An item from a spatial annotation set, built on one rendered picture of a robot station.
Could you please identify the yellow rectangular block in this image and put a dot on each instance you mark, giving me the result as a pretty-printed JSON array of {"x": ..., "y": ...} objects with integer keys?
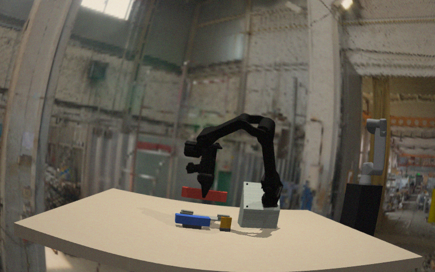
[{"x": 225, "y": 222}]

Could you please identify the red block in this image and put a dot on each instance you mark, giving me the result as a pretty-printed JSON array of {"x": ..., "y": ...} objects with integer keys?
[{"x": 212, "y": 195}]

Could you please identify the blue bar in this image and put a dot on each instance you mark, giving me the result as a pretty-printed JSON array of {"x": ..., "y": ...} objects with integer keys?
[{"x": 192, "y": 219}]

